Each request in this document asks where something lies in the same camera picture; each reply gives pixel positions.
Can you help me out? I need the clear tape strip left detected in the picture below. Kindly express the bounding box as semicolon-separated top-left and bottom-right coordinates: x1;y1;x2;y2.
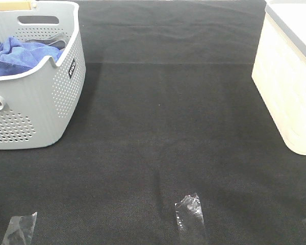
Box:
2;212;37;245

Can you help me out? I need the grey perforated laundry basket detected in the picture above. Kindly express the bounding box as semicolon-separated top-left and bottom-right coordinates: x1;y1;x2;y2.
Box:
0;1;86;150

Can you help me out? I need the clear tape strip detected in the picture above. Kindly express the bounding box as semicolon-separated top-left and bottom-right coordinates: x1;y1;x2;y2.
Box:
2;212;37;245
174;193;207;244

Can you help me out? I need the blue microfibre towel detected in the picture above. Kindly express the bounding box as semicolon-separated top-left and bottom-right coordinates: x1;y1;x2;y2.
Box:
0;37;64;77

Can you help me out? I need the wooden board behind basket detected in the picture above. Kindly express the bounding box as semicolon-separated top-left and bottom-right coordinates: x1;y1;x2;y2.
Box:
0;1;32;11

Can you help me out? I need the clear tape strip centre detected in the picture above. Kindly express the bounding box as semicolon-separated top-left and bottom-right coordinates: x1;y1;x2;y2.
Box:
174;193;207;244

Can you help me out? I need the grey towel in basket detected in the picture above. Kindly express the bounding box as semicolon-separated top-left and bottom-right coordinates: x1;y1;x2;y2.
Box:
23;39;67;50

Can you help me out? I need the black table cloth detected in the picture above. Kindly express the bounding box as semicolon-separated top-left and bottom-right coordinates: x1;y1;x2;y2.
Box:
0;1;306;244

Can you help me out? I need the cream plastic basket grey rim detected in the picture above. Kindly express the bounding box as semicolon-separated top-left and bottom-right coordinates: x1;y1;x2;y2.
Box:
251;1;306;155

